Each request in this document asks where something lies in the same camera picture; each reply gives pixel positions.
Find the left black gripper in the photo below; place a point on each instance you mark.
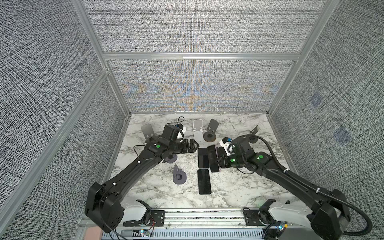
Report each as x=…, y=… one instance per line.
x=192, y=149

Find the front-left grey round stand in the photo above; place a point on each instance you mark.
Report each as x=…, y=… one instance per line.
x=179, y=176

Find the white vented cable tray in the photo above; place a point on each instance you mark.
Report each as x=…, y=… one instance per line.
x=187, y=234

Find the pink box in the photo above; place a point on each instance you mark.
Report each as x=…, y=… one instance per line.
x=93, y=233

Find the right dark round stand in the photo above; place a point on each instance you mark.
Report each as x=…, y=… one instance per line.
x=251, y=137

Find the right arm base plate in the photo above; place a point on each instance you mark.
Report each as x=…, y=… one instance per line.
x=252, y=217

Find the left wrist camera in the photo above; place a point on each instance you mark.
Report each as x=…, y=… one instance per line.
x=182, y=131

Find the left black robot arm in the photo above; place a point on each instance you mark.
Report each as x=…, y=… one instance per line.
x=103, y=204

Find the white phone stand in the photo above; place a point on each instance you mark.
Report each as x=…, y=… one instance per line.
x=198, y=131

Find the phone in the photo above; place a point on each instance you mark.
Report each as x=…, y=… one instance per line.
x=213, y=159
x=203, y=160
x=204, y=182

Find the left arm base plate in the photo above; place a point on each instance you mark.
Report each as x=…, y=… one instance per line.
x=156, y=218

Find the second-left grey stand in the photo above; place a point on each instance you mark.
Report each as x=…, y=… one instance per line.
x=170, y=159

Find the wooden round phone stand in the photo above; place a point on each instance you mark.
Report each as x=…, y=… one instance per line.
x=210, y=135

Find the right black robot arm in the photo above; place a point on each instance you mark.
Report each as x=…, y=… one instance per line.
x=326, y=212

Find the far-left brown round stand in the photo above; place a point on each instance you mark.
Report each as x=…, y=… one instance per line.
x=149, y=133

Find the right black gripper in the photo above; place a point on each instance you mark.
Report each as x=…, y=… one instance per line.
x=226, y=161

